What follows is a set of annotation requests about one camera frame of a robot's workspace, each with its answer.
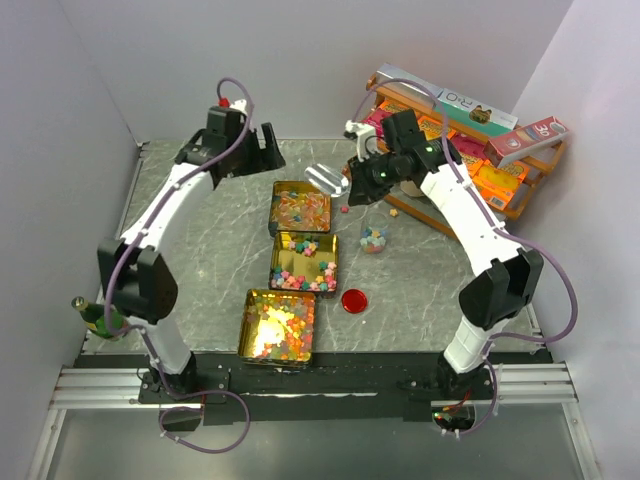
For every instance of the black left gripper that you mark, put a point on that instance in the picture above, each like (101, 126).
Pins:
(266, 159)

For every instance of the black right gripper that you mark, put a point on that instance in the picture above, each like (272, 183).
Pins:
(361, 191)

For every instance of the silver metal scoop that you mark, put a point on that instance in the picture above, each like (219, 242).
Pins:
(327, 180)

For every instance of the gold tin of stick candies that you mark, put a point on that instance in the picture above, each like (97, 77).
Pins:
(297, 206)

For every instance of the clear glass jar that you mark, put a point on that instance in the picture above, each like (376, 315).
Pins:
(374, 233)

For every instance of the gold tin of star candies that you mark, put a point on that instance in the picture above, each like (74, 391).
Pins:
(305, 262)

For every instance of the red jar lid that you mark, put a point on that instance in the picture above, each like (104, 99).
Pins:
(354, 301)

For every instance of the gold tin of gummy candies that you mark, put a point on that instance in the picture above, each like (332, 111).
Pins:
(277, 328)

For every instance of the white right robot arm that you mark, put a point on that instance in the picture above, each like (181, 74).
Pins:
(505, 273)

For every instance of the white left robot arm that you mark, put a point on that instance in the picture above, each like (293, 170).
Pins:
(136, 278)

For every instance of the beige cup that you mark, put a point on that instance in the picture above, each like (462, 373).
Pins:
(410, 189)

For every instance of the pink orange sponge box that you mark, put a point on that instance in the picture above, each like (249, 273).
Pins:
(471, 151)

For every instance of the teal cat box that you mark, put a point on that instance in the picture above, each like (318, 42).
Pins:
(481, 117)

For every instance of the orange yellow sponge box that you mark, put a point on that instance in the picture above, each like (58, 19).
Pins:
(498, 186)

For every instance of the red long box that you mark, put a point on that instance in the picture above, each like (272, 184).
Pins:
(524, 141)

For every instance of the wooden two-tier shelf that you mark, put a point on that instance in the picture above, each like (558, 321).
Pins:
(391, 83)

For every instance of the green champagne bottle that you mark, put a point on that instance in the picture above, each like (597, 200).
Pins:
(93, 316)

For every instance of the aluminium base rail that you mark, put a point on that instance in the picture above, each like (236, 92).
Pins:
(97, 389)

